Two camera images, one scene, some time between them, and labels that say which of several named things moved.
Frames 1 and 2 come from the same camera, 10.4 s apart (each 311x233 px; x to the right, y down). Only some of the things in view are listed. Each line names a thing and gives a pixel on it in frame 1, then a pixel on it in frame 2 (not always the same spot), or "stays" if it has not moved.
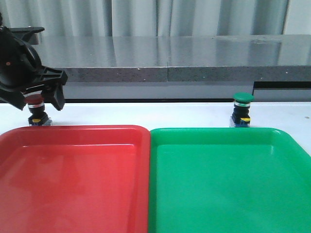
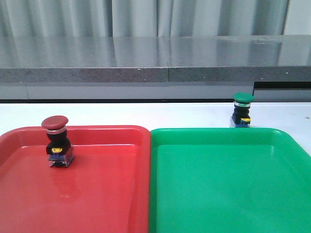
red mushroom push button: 38,117 -> 60,151
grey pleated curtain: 134,18 stays
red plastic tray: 75,179 stays
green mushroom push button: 240,117 stays
